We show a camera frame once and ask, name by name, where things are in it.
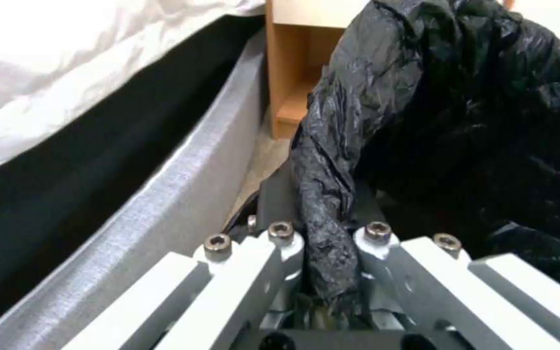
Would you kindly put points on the wooden bedside cabinet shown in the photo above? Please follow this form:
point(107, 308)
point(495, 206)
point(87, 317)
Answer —
point(299, 65)

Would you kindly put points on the grey fabric bed frame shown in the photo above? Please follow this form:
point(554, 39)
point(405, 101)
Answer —
point(129, 226)

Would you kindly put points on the black plastic trash bag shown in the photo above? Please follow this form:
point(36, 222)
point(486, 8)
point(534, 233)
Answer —
point(445, 109)

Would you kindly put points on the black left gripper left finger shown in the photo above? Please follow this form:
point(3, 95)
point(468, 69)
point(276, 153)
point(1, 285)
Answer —
point(241, 277)

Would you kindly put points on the white bed sheet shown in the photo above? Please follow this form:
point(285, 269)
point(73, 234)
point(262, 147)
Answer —
point(66, 62)

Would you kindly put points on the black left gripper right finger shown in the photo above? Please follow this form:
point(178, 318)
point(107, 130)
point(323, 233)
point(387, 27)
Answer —
point(421, 280)

